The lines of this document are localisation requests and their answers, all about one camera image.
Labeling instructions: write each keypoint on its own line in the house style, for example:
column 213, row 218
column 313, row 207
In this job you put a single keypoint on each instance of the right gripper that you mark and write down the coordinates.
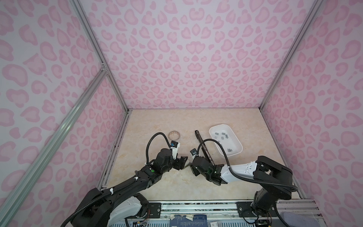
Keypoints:
column 193, row 168

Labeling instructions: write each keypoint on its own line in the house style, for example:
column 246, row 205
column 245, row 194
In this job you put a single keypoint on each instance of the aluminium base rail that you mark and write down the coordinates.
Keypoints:
column 225, row 203

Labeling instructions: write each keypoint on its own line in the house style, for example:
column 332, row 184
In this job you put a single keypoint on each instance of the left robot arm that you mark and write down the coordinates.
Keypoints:
column 96, row 207

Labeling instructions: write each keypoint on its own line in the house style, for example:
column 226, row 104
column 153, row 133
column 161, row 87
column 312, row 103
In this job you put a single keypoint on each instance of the white plastic tray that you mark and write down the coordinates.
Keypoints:
column 232, row 142

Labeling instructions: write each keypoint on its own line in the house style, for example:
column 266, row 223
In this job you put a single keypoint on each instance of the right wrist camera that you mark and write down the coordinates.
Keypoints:
column 194, row 153

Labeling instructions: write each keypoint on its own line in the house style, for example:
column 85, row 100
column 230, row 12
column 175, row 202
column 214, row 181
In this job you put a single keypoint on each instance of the black stapler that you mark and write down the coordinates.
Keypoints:
column 204, row 148

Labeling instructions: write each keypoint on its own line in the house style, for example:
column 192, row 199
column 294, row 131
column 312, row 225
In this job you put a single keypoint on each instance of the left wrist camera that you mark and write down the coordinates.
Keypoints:
column 174, row 147

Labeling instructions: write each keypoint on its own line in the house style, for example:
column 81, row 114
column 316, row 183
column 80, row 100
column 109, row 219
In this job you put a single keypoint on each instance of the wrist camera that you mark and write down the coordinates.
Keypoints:
column 194, row 153
column 174, row 147

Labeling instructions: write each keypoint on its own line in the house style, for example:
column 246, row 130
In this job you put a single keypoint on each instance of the clear tape roll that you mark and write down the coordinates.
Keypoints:
column 174, row 135

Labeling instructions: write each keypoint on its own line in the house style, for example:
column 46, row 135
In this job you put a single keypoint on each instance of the grey cloth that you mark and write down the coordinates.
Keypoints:
column 295, row 220

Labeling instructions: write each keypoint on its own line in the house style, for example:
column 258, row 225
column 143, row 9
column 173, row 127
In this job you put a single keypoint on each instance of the blue box on rail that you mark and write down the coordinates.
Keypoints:
column 189, row 221

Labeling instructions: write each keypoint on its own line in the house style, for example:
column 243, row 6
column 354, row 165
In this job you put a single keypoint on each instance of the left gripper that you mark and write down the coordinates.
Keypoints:
column 180, row 162

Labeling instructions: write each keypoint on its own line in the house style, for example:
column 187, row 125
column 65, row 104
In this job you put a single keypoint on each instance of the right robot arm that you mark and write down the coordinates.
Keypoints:
column 276, row 179

